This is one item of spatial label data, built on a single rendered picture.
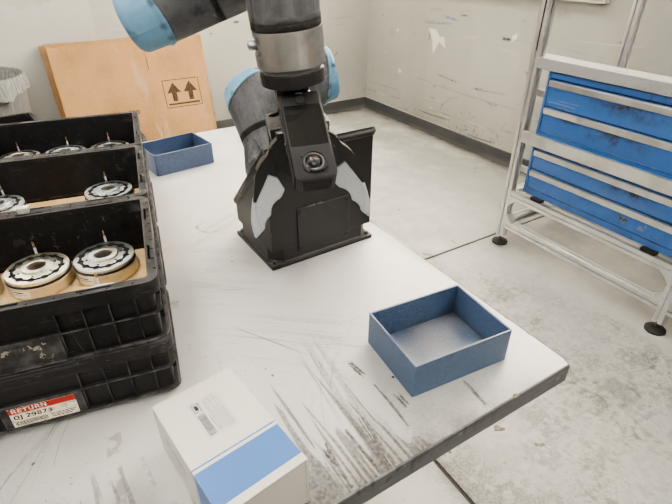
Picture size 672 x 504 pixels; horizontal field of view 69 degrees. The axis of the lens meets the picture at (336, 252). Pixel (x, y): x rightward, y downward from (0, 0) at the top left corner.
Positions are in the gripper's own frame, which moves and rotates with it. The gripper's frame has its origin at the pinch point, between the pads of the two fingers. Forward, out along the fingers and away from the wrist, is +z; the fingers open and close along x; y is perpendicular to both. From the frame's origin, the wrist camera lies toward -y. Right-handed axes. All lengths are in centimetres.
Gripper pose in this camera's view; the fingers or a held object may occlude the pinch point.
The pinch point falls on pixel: (314, 230)
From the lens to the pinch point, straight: 63.4
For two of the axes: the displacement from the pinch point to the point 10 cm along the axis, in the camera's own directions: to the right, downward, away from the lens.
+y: -2.3, -5.5, 8.0
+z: 0.8, 8.1, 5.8
